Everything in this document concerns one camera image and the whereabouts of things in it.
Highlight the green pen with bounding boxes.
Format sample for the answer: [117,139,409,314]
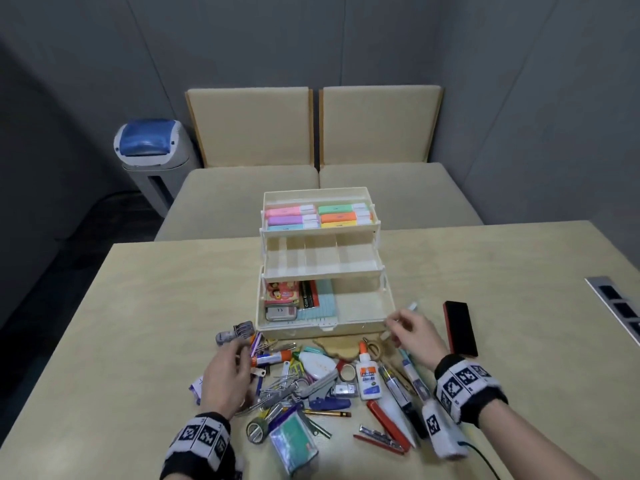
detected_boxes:
[305,417,333,441]

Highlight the grey table socket panel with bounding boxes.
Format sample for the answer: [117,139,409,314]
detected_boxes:
[585,276,640,345]

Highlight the white glue bottle orange cap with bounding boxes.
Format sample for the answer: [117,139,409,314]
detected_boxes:
[355,341,384,402]

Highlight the blue lined index card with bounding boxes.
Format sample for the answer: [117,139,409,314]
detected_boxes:
[299,279,340,321]

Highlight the purple highlighter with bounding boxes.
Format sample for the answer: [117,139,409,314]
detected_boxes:
[267,214,319,227]

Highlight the beige sofa chair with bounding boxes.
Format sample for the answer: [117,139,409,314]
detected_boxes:
[155,87,321,242]
[319,84,483,231]

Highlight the white stamp pad tin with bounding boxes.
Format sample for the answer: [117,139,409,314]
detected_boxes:
[263,304,299,323]

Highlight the black camera cable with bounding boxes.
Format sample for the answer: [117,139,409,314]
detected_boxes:
[457,439,502,480]

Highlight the black white marker wristband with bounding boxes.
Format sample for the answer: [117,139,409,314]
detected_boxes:
[159,412,237,480]
[433,353,509,428]

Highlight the teal white slim pen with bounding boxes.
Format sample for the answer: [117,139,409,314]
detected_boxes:
[379,302,419,342]

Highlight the white striped notepad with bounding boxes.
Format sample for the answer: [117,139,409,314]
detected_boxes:
[295,317,342,331]

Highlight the grey blue-lid paper shredder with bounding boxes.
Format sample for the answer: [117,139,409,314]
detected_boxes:
[113,118,201,218]

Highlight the person's right hand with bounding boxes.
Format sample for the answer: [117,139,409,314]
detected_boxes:
[385,309,451,371]

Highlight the cream tiered organizer box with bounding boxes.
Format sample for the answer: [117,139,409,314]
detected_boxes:
[255,187,396,341]

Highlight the grey date stamp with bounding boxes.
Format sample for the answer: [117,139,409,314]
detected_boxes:
[215,320,256,347]

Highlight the grey blue stapler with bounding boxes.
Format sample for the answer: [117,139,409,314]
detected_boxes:
[297,369,353,413]

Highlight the orange highlighter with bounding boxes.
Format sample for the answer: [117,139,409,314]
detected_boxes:
[319,211,373,225]

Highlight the tan handled scissors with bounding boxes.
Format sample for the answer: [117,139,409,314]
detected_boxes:
[362,337,416,395]

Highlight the pink cartoon card pack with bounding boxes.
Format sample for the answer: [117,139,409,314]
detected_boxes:
[263,280,301,309]

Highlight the person's left hand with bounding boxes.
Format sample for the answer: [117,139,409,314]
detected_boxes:
[199,338,256,421]

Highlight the green highlighter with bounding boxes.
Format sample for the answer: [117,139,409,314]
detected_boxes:
[317,203,370,216]

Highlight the orange capped glue stick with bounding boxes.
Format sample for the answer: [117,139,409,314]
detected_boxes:
[249,350,294,369]

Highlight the person's right forearm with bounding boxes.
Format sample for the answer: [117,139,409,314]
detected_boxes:
[479,399,601,480]

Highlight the white purple marker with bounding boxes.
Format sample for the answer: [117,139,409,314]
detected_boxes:
[398,348,433,402]

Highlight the red utility knife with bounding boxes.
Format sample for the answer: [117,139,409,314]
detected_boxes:
[366,399,413,453]

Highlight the grey green tape roll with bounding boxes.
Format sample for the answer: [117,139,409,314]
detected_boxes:
[245,417,274,445]

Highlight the pink highlighter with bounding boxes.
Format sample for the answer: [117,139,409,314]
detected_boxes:
[265,204,316,219]

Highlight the white green correction tape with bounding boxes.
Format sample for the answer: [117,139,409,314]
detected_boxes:
[299,346,339,382]

